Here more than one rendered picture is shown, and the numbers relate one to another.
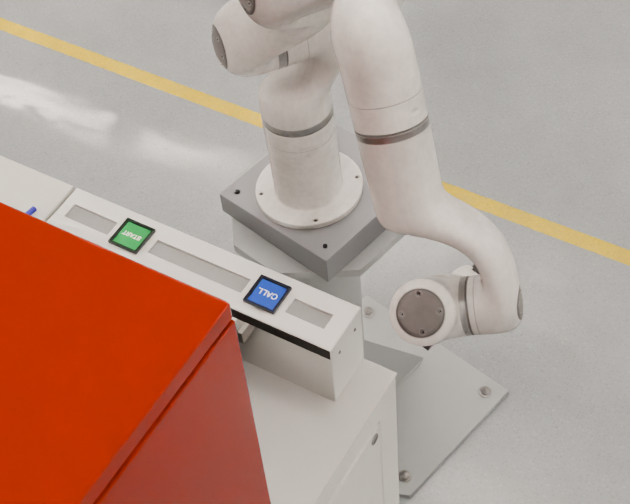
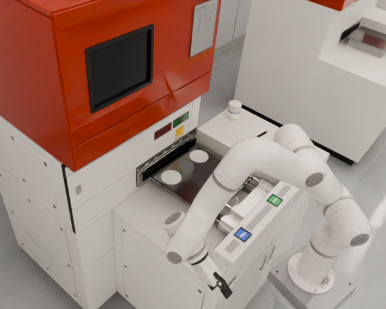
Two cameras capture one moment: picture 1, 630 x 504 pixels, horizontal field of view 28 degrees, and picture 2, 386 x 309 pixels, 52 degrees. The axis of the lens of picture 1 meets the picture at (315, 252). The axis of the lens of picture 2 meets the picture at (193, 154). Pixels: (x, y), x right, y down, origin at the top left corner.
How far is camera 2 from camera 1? 1.36 m
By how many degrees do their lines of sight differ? 59
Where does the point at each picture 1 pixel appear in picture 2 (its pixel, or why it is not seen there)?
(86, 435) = not seen: outside the picture
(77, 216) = (285, 188)
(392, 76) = (227, 158)
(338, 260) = (272, 279)
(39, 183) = not seen: hidden behind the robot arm
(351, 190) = (307, 286)
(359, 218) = (291, 287)
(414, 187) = (201, 192)
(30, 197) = not seen: hidden behind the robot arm
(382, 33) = (238, 146)
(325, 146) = (311, 259)
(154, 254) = (266, 206)
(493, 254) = (180, 230)
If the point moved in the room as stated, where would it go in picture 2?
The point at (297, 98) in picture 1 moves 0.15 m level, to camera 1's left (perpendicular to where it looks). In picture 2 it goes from (319, 232) to (313, 202)
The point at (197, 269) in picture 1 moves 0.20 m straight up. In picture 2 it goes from (258, 217) to (268, 184)
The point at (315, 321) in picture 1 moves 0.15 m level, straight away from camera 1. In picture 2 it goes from (228, 247) to (266, 252)
